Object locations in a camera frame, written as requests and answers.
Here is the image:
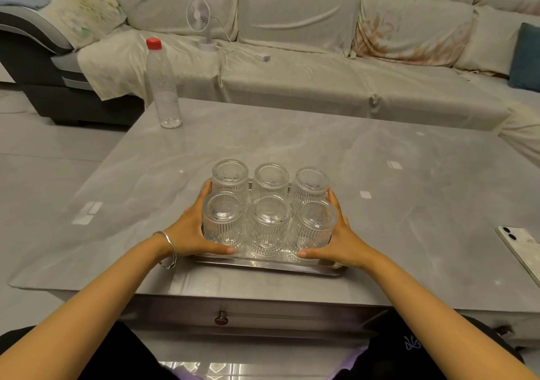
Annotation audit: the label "grey covered sofa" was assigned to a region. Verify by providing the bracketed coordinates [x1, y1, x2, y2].
[78, 0, 540, 169]

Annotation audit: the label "white smartphone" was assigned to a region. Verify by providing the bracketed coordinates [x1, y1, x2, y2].
[494, 225, 540, 288]

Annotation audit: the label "person's black trousers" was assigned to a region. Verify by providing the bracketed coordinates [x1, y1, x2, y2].
[0, 311, 526, 380]

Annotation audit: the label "person's left hand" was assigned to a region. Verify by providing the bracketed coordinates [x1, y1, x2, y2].
[162, 180, 236, 262]

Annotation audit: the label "white fan cable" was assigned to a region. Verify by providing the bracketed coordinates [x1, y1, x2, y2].
[210, 16, 264, 60]

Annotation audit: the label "grey table drawer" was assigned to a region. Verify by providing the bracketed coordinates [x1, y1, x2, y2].
[121, 297, 391, 333]

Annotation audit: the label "clear plastic bottle red cap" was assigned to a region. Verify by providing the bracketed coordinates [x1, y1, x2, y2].
[145, 37, 184, 129]

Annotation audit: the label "person's right forearm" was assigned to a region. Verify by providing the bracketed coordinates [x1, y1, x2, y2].
[359, 251, 540, 380]

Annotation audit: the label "silver bangle bracelet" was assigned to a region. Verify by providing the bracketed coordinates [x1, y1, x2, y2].
[152, 231, 178, 270]

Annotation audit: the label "person's right hand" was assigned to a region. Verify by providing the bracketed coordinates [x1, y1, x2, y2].
[296, 187, 374, 270]

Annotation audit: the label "group of ribbed glass cups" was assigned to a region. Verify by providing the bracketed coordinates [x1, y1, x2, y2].
[202, 159, 338, 260]

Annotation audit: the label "person's left forearm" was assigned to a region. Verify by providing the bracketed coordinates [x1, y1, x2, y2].
[0, 235, 178, 380]

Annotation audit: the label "teal cushion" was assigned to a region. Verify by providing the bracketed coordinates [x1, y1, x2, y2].
[508, 23, 540, 93]

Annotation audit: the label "pale floral blanket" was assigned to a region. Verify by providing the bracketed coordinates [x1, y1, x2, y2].
[39, 0, 128, 52]

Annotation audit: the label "floral back cushion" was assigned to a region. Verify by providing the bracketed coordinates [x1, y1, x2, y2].
[351, 0, 478, 67]

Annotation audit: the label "stainless steel tray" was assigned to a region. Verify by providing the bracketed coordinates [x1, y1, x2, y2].
[193, 178, 348, 278]

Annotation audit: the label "black and grey sofa armrest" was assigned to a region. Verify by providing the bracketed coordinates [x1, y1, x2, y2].
[0, 6, 147, 128]

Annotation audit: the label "small white desk fan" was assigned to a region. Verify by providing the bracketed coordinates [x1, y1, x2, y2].
[186, 0, 220, 53]

